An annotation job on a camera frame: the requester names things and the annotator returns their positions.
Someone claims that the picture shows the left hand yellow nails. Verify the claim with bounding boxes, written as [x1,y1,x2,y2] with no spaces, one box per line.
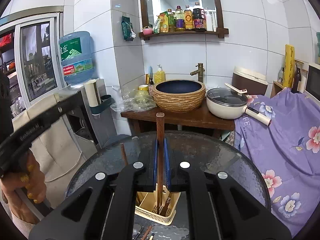
[1,151,47,224]

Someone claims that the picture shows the brown white rice cooker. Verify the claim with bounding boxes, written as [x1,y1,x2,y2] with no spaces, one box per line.
[232,67,268,95]

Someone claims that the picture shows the purple floral cloth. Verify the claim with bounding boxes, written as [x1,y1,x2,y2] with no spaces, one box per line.
[234,88,319,236]

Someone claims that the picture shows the cream plastic utensil basket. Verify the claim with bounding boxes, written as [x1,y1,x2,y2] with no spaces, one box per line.
[135,185,181,225]

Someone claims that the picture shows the brown wooden chopstick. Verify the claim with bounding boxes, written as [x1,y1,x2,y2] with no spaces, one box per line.
[156,112,165,215]

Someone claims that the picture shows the brown handled utensil on table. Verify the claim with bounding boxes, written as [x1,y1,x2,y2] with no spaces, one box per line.
[161,192,172,217]

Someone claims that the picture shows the wooden wall shelf mirror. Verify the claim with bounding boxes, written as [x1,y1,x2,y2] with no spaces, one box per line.
[139,0,229,41]

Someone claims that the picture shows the woven basket sink bowl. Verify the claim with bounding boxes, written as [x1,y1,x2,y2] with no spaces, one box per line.
[152,80,206,113]

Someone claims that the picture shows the dark wooden sink table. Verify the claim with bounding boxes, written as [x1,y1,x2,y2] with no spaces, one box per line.
[121,101,235,138]

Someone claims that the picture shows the yellow roll of wrap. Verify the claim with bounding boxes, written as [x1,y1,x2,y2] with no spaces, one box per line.
[283,44,295,88]

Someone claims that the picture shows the yellow soap dispenser bottle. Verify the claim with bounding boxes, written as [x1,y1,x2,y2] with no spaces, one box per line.
[153,64,165,84]

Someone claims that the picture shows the brass faucet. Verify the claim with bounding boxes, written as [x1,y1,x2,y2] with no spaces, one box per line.
[190,63,205,83]

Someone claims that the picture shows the blue water jug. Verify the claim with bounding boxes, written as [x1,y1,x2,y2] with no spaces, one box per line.
[59,31,95,85]

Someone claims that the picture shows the chopstick standing in basket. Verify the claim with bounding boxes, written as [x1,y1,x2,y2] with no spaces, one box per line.
[120,143,129,166]

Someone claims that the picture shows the black chopstick gold band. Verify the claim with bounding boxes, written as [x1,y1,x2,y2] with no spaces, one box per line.
[133,226,144,240]

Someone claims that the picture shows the water dispenser machine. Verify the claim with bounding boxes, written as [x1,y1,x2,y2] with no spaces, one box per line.
[57,84,117,159]

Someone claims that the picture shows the dark soy sauce bottle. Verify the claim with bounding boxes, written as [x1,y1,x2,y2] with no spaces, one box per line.
[193,2,206,31]

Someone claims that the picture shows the green hanging packet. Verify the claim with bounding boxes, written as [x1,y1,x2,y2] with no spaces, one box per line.
[121,16,136,41]

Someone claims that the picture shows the cream pot with glass lid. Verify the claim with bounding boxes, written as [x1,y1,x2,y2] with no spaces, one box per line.
[206,86,272,126]

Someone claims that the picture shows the brown chopstick on table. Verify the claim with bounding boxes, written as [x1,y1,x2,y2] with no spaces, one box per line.
[141,225,152,240]

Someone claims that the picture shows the white microwave oven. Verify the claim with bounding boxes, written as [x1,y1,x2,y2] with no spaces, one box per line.
[304,63,320,102]

